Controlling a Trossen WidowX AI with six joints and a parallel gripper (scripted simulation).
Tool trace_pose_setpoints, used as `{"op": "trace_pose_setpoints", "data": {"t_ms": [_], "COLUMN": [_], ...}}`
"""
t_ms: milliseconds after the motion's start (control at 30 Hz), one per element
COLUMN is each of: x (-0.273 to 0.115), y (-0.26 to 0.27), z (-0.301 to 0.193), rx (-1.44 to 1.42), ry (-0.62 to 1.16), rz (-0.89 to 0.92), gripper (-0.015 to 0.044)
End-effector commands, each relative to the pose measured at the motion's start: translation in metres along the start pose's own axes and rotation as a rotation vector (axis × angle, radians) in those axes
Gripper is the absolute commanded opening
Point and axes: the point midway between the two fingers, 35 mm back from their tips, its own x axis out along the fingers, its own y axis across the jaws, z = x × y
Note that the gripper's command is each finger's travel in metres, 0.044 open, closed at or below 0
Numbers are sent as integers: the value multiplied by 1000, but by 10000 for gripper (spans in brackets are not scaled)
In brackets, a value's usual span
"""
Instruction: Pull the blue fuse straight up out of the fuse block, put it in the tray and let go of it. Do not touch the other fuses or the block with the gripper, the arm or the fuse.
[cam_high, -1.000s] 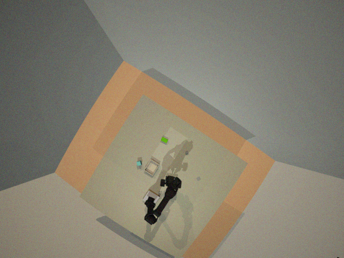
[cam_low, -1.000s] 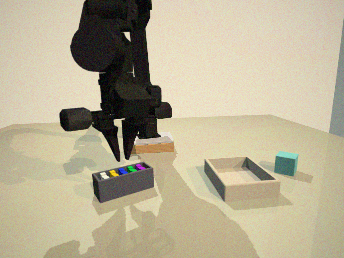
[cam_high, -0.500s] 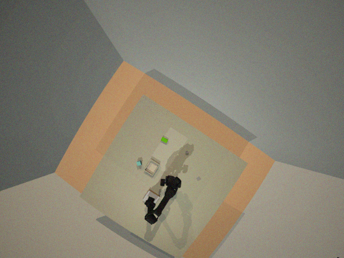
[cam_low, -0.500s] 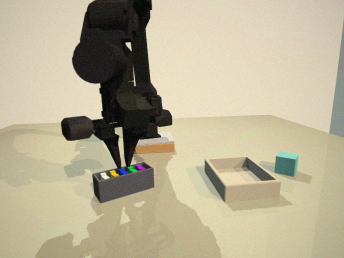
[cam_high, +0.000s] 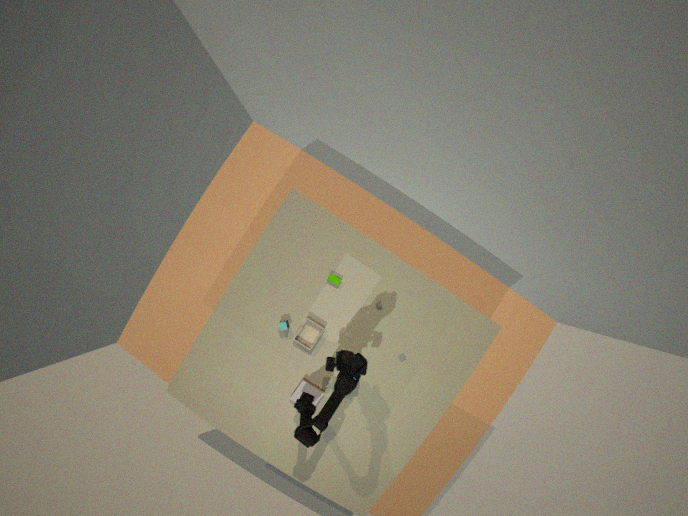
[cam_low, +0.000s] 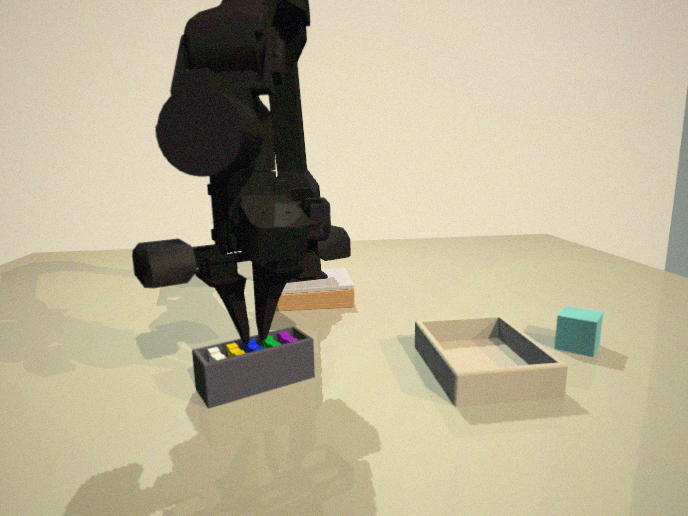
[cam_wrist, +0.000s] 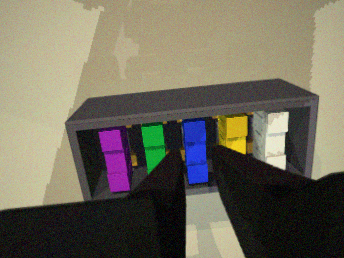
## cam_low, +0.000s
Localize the teal cube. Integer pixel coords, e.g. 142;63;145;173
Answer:
554;306;603;357

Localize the yellow fuse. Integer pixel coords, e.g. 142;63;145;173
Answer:
226;343;245;358

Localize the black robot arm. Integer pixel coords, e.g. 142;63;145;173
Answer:
155;0;331;283

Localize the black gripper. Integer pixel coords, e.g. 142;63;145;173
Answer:
132;171;351;344

